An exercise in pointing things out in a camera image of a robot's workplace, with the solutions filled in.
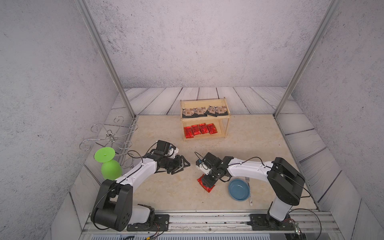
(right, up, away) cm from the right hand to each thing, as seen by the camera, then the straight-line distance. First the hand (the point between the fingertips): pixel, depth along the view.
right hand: (206, 181), depth 85 cm
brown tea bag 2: (-4, +40, +9) cm, 41 cm away
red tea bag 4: (-1, +29, +23) cm, 37 cm away
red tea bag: (0, -3, -3) cm, 4 cm away
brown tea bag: (-11, +39, +9) cm, 42 cm away
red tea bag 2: (-11, +26, +21) cm, 35 cm away
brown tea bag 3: (+4, +41, +11) cm, 42 cm away
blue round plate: (+18, -4, -2) cm, 18 cm away
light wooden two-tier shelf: (0, +36, +7) cm, 37 cm away
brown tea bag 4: (+12, +42, +11) cm, 45 cm away
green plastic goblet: (-43, +12, -19) cm, 49 cm away
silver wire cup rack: (-41, +25, -15) cm, 51 cm away
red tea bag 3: (-6, +29, +23) cm, 37 cm away
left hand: (-10, +9, -2) cm, 14 cm away
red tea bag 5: (+5, +29, +23) cm, 37 cm away
